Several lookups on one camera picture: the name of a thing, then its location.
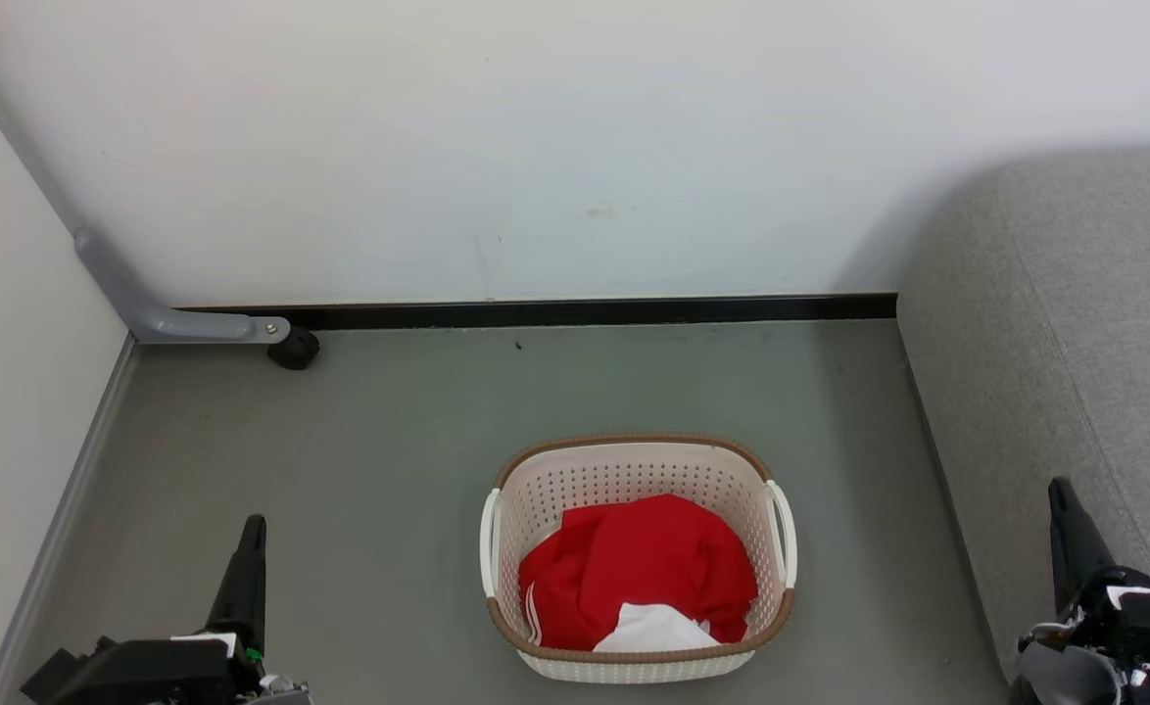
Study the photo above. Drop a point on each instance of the white garment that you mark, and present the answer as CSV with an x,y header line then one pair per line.
x,y
653,632

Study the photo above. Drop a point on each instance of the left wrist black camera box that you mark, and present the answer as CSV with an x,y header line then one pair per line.
x,y
61,681

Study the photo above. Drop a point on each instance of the white perforated laundry basket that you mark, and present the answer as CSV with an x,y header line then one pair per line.
x,y
634,470

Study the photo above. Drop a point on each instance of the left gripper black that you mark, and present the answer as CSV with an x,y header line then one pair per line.
x,y
183,671

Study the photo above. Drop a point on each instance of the grey fabric sofa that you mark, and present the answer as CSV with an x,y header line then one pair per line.
x,y
1075,343

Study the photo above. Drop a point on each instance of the red garment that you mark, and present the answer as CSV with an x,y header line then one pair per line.
x,y
634,558

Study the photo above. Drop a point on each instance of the grey metal partition leg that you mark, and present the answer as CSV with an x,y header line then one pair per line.
x,y
173,323

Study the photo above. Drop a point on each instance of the black caster wheel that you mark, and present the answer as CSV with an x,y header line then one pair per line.
x,y
293,351

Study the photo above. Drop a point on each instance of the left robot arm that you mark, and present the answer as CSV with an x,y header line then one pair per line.
x,y
286,693

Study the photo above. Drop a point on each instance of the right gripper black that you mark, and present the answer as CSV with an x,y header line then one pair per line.
x,y
1094,602

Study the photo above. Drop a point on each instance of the black wall baseboard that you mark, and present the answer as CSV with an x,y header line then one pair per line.
x,y
585,313

